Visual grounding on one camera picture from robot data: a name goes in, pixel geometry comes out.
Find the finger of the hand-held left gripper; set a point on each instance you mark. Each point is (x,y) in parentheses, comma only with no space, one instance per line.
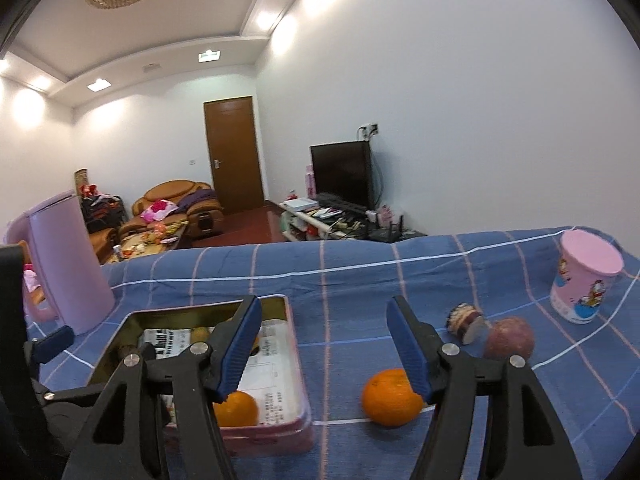
(75,394)
(52,342)

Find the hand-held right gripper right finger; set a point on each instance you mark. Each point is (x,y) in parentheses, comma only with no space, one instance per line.
(410,350)

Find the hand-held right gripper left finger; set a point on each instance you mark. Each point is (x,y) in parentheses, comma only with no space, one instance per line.
(235,355)

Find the pink tin box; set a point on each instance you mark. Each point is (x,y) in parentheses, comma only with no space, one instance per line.
(280,375)

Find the orange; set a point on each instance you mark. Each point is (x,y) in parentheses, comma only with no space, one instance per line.
(237,410)
(390,400)

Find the round purple fruit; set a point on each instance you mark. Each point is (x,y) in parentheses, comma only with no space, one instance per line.
(507,340)

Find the blue plaid cloth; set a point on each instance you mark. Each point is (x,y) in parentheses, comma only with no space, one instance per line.
(375,280)

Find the lilac electric kettle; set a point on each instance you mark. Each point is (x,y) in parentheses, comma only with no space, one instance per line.
(65,260)

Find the brown leather armchair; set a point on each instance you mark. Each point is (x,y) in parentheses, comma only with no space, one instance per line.
(102,245)

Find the cluttered coffee table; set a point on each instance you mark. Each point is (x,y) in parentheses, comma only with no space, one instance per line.
(145,242)

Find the white television stand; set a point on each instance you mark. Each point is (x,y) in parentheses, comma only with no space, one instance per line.
(305,215)

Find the purple cloth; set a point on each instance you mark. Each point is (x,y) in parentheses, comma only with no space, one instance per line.
(200,197)

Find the pink floral pillow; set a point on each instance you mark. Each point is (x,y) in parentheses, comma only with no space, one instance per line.
(157,210)

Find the brown leather sofa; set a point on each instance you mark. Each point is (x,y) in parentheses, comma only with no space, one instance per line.
(170,192)

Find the pink bottle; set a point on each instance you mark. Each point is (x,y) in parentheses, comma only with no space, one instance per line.
(310,182)

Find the black television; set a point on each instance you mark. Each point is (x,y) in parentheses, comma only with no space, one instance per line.
(340,172)

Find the pink cartoon cup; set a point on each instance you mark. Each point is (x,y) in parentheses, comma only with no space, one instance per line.
(585,265)

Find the brown wooden door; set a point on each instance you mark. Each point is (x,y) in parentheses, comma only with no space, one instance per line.
(232,155)

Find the square ceiling light panel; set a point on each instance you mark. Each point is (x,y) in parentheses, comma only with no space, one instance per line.
(98,84)
(209,55)

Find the wall power socket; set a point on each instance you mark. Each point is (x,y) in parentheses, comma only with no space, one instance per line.
(370,130)

